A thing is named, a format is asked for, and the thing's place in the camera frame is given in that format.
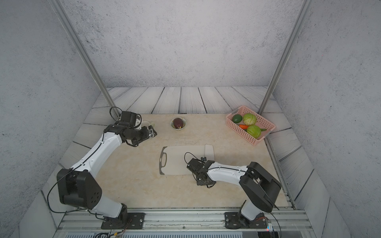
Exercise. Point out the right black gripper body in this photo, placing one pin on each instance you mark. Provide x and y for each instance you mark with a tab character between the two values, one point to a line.
199	182

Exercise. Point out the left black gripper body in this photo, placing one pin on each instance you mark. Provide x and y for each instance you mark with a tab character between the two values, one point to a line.
138	135

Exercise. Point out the grey-rimmed white cutting board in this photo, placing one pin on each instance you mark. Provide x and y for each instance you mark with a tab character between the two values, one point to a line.
173	159

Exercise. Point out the white speckled knife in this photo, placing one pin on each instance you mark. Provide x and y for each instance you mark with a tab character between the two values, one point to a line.
209	152

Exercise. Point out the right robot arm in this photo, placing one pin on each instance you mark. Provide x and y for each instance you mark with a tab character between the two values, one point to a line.
261	187

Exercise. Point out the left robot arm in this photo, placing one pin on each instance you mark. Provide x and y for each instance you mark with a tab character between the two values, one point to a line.
77	186

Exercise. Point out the light green mug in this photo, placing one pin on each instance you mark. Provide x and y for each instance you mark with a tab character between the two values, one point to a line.
147	124

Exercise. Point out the small patterned bowl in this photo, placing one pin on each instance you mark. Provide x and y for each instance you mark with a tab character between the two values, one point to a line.
171	123

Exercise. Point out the purple eggplant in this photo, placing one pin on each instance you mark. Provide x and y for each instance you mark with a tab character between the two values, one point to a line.
178	123

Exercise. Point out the orange carrot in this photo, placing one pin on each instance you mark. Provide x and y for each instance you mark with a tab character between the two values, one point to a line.
244	127

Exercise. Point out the dark green avocado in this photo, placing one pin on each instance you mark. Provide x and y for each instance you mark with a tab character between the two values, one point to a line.
237	118

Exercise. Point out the lower green cabbage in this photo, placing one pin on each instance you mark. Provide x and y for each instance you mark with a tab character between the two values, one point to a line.
255	131

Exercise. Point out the green cabbage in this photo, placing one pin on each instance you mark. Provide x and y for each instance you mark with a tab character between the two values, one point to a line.
255	131
249	119

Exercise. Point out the pink plastic basket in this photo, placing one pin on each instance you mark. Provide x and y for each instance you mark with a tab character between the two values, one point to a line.
261	122

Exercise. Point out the upper green cabbage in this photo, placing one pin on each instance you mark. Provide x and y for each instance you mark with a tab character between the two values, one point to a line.
249	119

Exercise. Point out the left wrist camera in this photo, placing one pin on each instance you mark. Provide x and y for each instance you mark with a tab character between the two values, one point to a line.
130	119

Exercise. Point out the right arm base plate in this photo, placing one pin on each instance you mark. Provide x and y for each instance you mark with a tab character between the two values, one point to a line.
245	220

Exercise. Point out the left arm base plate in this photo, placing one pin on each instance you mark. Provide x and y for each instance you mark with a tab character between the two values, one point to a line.
130	221

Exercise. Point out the aluminium mounting rail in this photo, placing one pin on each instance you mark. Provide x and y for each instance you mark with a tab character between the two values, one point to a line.
190	222

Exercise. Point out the right aluminium frame post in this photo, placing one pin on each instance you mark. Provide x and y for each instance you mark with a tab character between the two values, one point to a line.
306	7

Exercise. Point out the aluminium frame post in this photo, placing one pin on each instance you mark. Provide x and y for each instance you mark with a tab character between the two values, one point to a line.
69	29
306	7

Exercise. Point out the left aluminium frame post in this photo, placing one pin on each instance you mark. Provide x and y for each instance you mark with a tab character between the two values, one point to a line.
69	29

